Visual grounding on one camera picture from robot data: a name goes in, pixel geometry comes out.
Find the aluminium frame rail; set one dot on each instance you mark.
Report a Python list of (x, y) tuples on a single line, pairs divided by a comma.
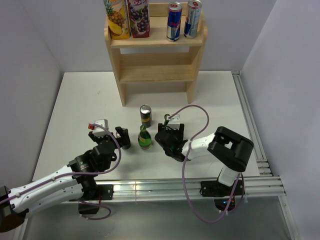
[(150, 175)]

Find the silver Red Bull can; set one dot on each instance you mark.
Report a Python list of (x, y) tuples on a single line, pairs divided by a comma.
[(193, 13)]

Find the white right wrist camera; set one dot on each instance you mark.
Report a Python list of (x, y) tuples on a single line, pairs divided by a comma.
[(174, 122)]

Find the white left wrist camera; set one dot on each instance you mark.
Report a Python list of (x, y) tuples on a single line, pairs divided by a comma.
[(98, 127)]

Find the yellow pineapple juice carton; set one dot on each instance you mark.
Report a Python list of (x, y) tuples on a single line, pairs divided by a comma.
[(117, 19)]

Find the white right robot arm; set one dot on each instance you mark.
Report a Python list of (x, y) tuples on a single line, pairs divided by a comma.
[(230, 148)]

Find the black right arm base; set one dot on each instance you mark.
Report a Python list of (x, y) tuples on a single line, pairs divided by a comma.
[(221, 193)]

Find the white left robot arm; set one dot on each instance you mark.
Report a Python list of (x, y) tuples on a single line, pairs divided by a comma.
[(73, 182)]

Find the light wooden shelf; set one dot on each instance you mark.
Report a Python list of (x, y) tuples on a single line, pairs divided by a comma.
[(160, 66)]

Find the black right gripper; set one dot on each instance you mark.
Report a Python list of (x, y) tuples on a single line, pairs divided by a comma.
[(180, 132)]

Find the green perrier bottle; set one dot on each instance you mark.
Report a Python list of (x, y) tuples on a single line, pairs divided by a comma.
[(144, 138), (166, 120)]

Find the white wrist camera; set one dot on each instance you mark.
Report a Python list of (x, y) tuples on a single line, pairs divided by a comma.
[(98, 127), (174, 122)]

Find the black yellow label can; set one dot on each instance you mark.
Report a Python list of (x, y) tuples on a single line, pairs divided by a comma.
[(146, 115)]

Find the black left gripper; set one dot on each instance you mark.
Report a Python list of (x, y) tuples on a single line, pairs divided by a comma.
[(98, 139)]

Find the purple grape juice carton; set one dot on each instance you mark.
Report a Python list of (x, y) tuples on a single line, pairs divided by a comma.
[(139, 18)]

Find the black gold band can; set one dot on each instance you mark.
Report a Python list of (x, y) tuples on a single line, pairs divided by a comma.
[(123, 140)]

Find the blue Red Bull can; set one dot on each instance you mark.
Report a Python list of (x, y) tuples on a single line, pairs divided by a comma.
[(174, 15)]

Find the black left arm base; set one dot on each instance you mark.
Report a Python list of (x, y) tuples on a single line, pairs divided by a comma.
[(90, 203)]

